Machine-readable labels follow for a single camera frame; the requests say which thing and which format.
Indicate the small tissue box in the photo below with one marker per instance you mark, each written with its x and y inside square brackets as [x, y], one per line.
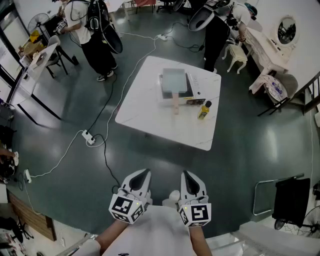
[38, 60]

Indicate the white power strip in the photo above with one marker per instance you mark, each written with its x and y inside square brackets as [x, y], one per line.
[161, 38]
[27, 176]
[88, 137]

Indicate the grey chair with black legs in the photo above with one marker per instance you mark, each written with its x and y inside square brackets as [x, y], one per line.
[53, 41]

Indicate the black office chair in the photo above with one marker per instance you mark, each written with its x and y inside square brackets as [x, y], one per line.
[15, 230]

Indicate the oval vanity mirror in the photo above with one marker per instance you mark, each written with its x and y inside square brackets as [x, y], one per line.
[287, 31]

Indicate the white marble square table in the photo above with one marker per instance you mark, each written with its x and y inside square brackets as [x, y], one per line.
[150, 125]

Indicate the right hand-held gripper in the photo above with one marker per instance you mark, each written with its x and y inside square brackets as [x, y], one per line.
[197, 213]

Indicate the metal folding frame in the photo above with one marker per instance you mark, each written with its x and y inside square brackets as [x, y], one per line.
[254, 200]

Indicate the pale draped cloth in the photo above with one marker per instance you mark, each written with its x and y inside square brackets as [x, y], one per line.
[257, 83]

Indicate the open cardboard box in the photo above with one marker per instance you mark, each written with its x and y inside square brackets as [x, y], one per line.
[30, 48]

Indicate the yellow bottle with black cap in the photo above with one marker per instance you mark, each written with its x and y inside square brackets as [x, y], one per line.
[203, 111]

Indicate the white carved stool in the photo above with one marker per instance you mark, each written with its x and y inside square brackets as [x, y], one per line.
[237, 52]

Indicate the wooden board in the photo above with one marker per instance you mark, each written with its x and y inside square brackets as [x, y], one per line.
[30, 215]

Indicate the black floor fan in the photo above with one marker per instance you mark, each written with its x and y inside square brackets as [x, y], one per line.
[311, 225]

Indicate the person's white shoe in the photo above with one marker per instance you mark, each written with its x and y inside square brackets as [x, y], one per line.
[172, 196]

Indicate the person's right forearm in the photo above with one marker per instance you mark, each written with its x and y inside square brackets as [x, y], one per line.
[198, 240]

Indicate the white induction cooker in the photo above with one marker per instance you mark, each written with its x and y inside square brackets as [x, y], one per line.
[196, 86]

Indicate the black backpack dish rig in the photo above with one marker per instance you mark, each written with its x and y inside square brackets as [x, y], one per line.
[112, 40]

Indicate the black standing fan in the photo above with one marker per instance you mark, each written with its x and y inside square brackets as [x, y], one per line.
[37, 23]

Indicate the white vanity desk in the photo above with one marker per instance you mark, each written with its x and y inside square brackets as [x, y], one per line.
[265, 52]

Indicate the white table with wooden legs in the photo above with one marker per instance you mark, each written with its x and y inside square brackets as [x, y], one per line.
[115, 5]

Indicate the grey shell chair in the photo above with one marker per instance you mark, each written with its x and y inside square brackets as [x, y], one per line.
[291, 82]

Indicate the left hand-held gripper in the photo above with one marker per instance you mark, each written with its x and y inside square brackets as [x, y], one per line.
[122, 206]

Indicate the person's white shirt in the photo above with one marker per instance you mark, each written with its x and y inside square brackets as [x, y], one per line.
[150, 230]

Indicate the long white table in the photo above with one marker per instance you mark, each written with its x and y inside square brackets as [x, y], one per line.
[32, 80]

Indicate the pink tablecloth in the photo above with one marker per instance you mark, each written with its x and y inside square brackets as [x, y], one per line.
[145, 2]

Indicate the person's left forearm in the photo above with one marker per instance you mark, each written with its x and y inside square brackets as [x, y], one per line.
[112, 231]

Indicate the black fabric bag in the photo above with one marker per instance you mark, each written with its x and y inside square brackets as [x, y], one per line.
[291, 200]

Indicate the white backpack dish rig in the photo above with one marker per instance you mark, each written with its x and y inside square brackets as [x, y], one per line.
[200, 21]

